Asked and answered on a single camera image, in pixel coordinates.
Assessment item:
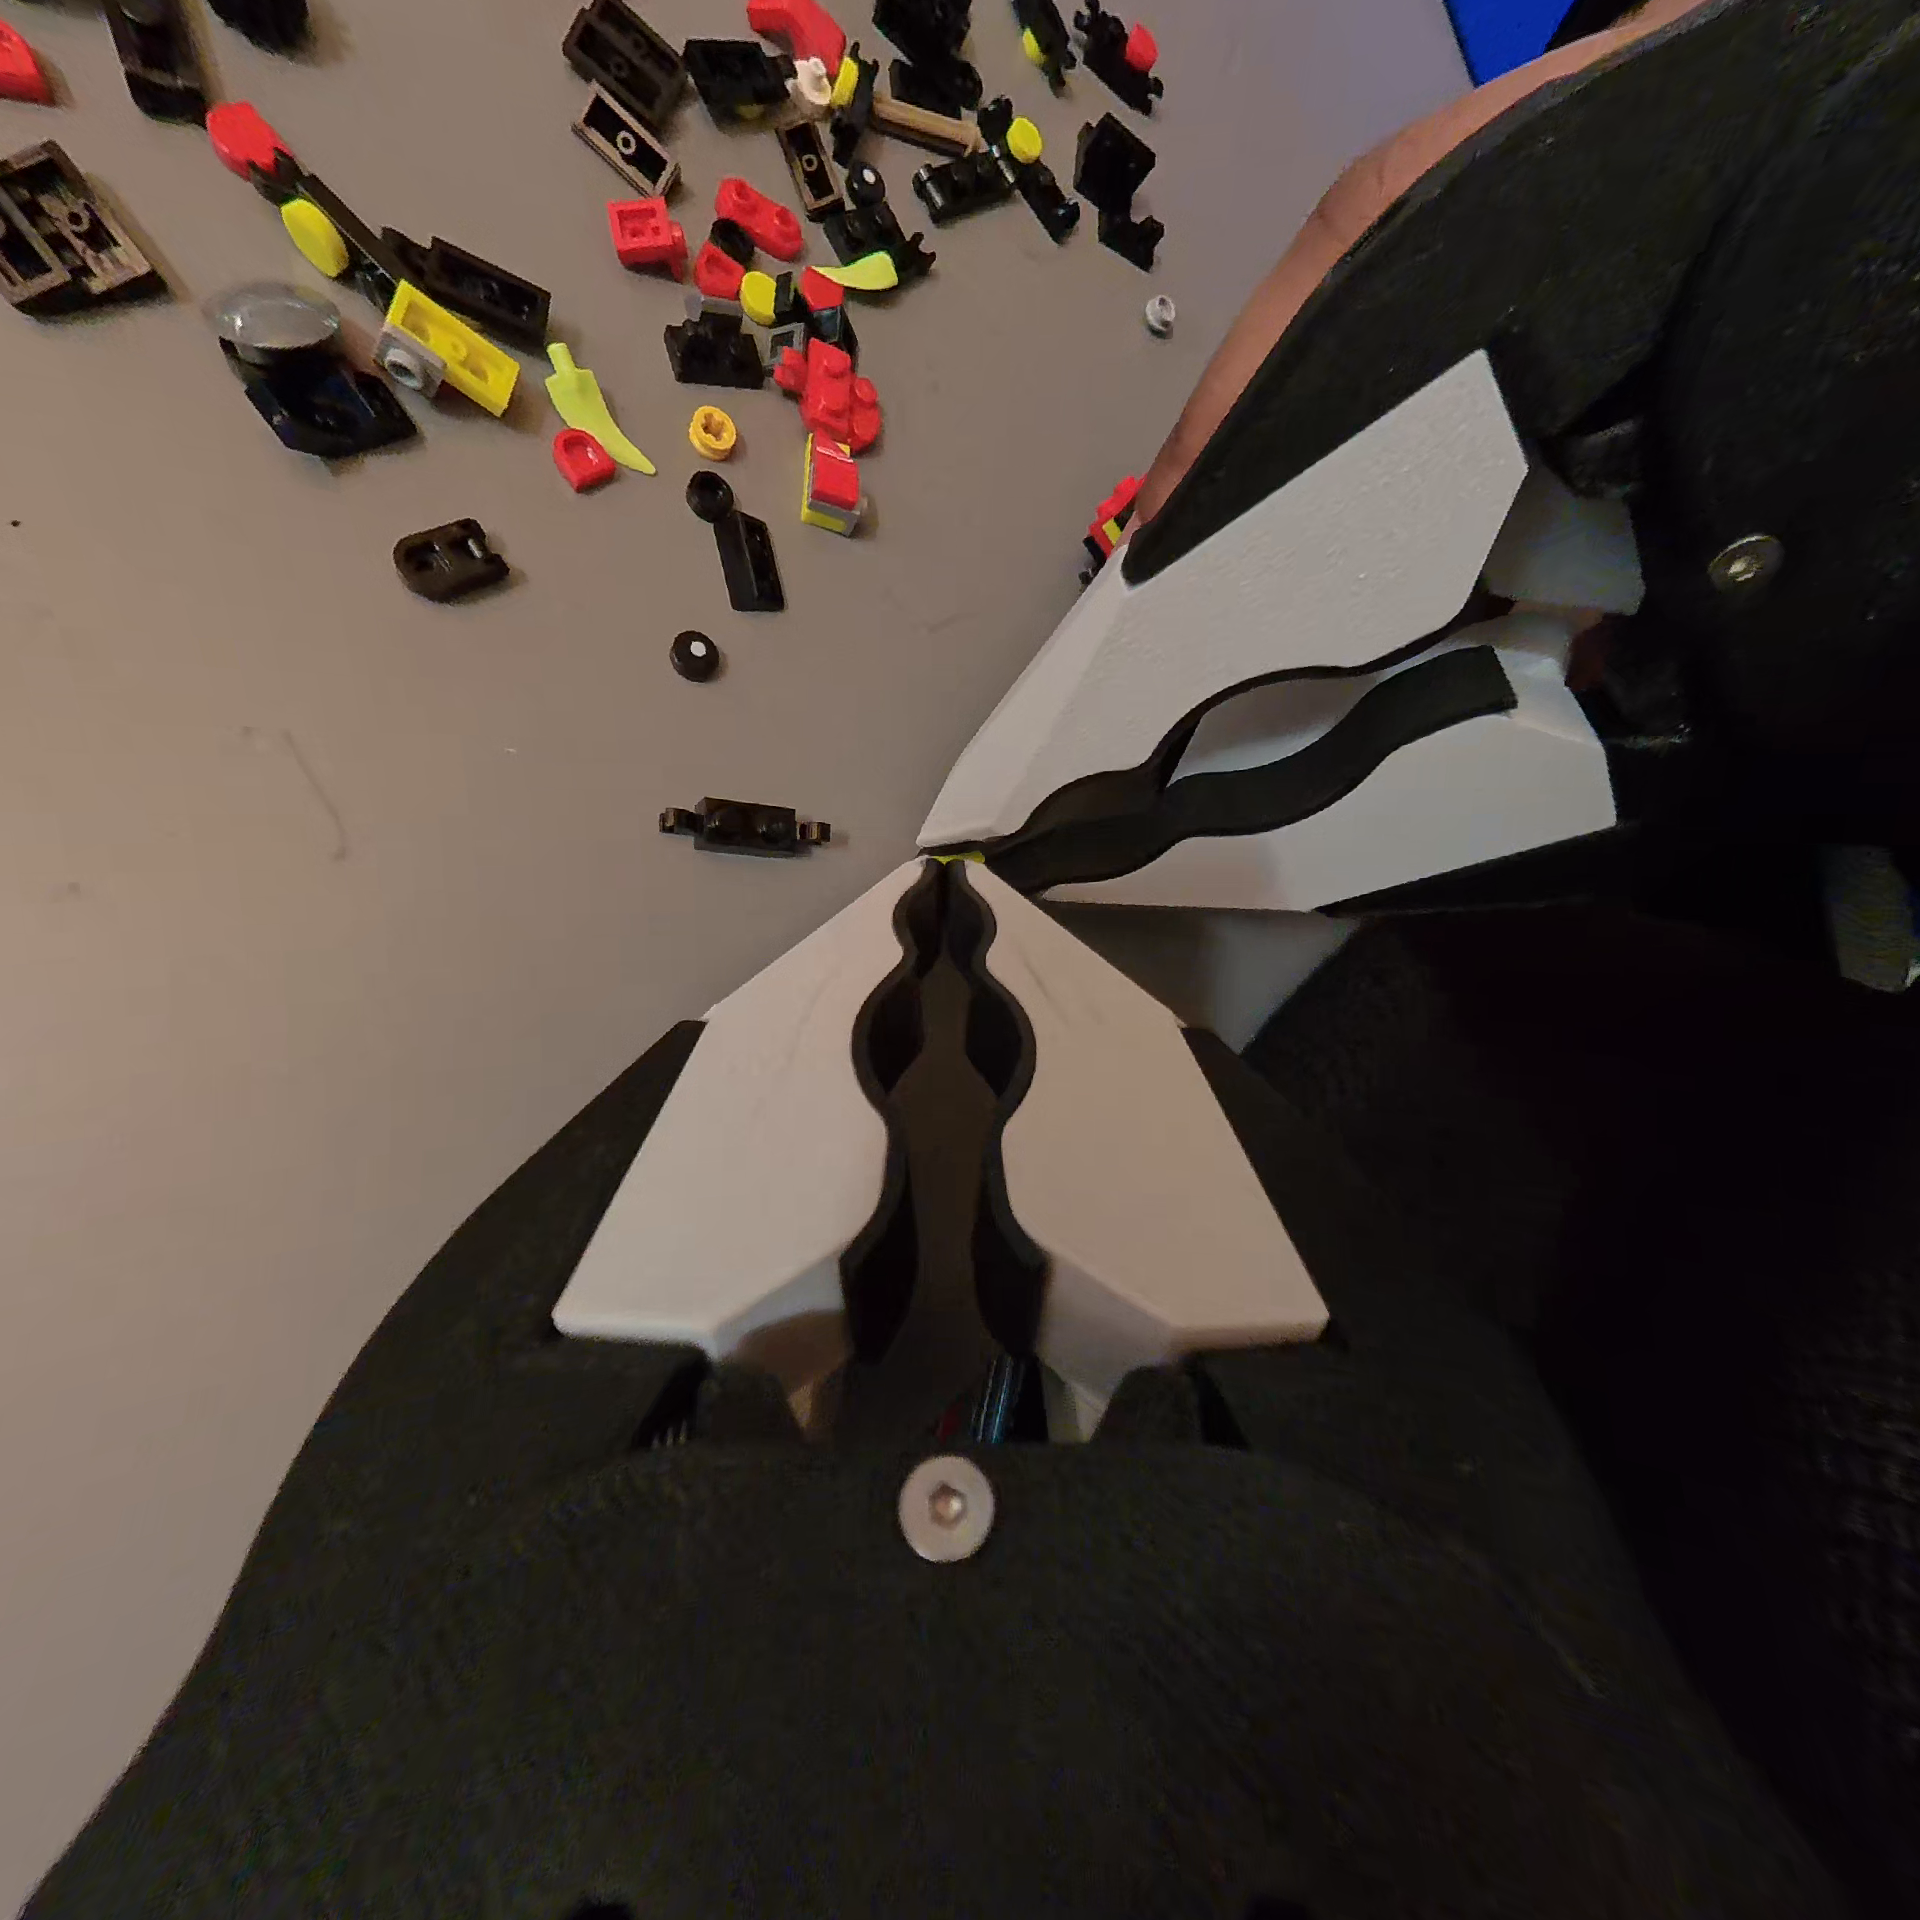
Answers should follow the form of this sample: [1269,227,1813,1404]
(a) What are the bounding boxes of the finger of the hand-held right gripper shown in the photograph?
[985,645,1620,919]
[912,348,1648,861]

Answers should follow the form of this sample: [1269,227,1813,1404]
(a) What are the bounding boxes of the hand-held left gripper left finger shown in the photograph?
[548,858,949,1446]

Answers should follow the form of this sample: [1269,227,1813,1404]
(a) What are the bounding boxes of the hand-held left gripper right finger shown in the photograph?
[943,863,1334,1446]

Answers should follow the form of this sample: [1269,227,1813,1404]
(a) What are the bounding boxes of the partly built lego model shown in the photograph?
[1075,474,1149,588]

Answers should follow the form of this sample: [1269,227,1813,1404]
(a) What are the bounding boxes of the scattered loose lego pieces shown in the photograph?
[0,0,1180,689]

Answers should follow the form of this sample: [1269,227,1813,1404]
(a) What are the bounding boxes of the person's right hand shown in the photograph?
[1152,0,1703,482]

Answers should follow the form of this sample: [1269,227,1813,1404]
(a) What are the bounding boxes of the blue plastic bin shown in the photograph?
[1439,0,1577,89]

